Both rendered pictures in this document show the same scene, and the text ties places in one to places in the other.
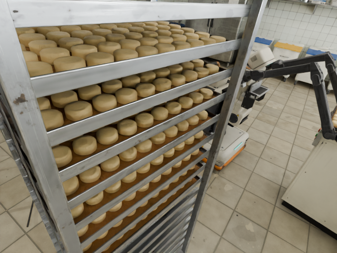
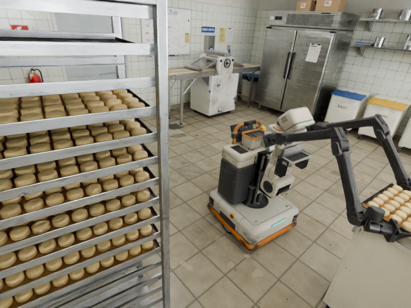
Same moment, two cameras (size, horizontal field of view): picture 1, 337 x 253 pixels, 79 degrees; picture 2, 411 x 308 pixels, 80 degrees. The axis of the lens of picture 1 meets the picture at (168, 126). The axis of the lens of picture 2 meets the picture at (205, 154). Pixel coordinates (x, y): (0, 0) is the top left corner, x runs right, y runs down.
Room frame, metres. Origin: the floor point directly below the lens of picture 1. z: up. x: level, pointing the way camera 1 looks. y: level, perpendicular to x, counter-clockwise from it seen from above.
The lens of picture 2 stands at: (0.00, -0.54, 1.76)
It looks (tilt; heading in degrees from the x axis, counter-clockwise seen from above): 28 degrees down; 15
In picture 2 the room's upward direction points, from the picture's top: 4 degrees clockwise
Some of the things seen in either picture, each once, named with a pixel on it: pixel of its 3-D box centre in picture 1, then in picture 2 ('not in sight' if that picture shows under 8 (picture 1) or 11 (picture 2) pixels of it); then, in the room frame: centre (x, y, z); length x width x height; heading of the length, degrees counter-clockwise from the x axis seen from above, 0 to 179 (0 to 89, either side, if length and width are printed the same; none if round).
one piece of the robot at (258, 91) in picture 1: (254, 94); (292, 159); (1.79, -0.76, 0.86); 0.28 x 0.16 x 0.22; 141
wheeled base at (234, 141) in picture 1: (211, 137); (251, 208); (1.98, -0.53, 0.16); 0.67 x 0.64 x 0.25; 51
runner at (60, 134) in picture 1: (167, 92); (57, 152); (0.47, 0.01, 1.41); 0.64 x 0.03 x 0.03; 139
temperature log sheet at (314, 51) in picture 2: (232, 3); (313, 52); (5.20, -1.06, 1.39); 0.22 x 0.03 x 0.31; 59
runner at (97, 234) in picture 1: (157, 185); (80, 243); (0.47, 0.01, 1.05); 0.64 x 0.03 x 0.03; 139
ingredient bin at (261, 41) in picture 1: (255, 53); (345, 110); (5.33, -1.92, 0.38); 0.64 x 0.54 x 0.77; 152
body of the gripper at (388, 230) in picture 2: not in sight; (385, 229); (1.11, -1.17, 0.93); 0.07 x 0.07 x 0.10; 6
